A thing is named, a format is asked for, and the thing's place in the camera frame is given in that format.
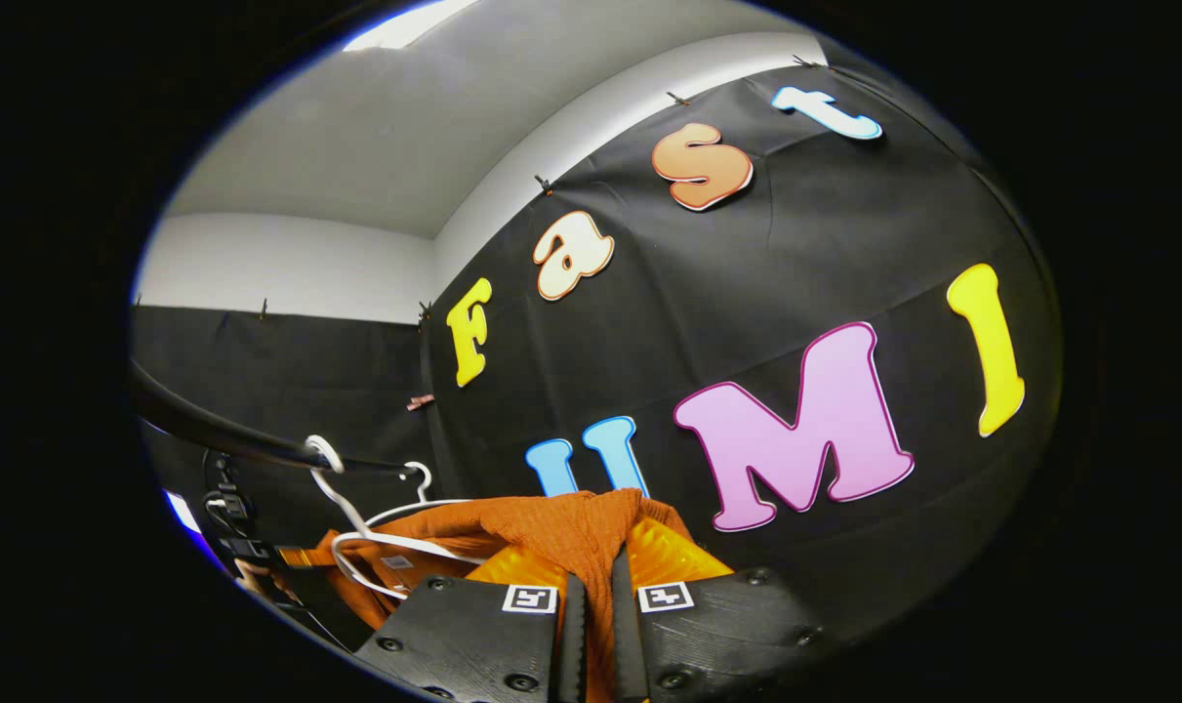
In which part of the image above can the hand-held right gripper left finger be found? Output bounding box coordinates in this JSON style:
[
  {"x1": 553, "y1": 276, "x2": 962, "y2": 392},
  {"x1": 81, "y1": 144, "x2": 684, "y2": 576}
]
[{"x1": 351, "y1": 542, "x2": 588, "y2": 703}]

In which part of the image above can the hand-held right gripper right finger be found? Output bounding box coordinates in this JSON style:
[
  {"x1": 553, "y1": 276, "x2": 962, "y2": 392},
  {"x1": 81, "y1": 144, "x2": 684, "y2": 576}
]
[{"x1": 610, "y1": 517, "x2": 826, "y2": 703}]

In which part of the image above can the white plastic hanger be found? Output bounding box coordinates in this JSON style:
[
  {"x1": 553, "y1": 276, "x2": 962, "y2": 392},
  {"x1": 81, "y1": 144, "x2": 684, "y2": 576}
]
[
  {"x1": 303, "y1": 434, "x2": 484, "y2": 601},
  {"x1": 364, "y1": 461, "x2": 476, "y2": 528}
]

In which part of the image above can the orange corduroy jacket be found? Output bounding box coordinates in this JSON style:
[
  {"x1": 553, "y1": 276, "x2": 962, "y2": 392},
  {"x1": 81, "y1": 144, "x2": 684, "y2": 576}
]
[{"x1": 303, "y1": 488, "x2": 699, "y2": 703}]

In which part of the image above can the long ceiling light panel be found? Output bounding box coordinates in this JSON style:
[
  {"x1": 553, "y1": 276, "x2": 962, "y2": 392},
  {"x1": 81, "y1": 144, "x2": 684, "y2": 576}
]
[{"x1": 342, "y1": 0, "x2": 479, "y2": 52}]

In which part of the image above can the black clothes rail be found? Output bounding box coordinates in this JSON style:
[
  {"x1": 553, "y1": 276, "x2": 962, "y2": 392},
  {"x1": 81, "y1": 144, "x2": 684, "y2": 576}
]
[{"x1": 132, "y1": 361, "x2": 421, "y2": 479}]

